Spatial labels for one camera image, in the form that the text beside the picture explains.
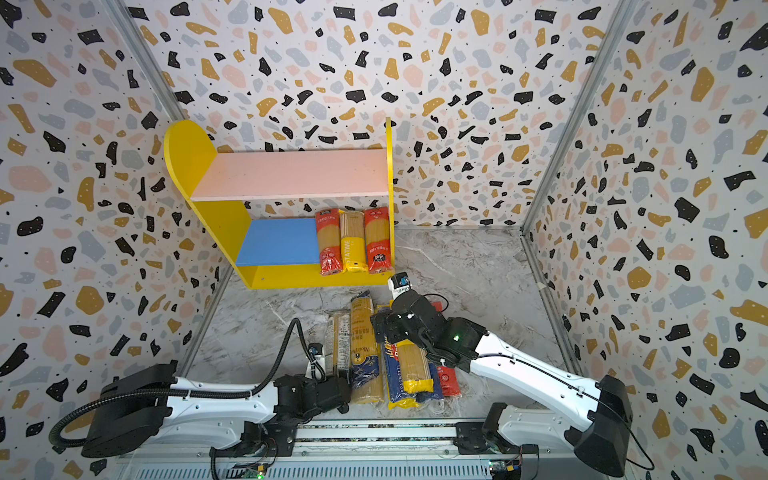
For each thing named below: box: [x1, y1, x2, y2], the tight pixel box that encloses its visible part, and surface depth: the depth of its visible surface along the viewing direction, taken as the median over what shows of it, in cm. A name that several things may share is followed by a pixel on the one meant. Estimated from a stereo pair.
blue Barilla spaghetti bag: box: [384, 337, 409, 410], surface depth 81 cm
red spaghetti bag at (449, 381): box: [437, 366, 462, 397], surface depth 83 cm
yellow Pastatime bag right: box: [397, 340, 434, 393], surface depth 79 cm
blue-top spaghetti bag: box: [415, 363, 444, 402], surface depth 79 cm
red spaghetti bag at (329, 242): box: [315, 208, 344, 277], surface depth 97 cm
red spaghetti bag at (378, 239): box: [364, 206, 392, 275], surface depth 96 cm
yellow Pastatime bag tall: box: [340, 210, 368, 273], surface depth 97 cm
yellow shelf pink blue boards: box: [164, 118, 396, 290], surface depth 81 cm
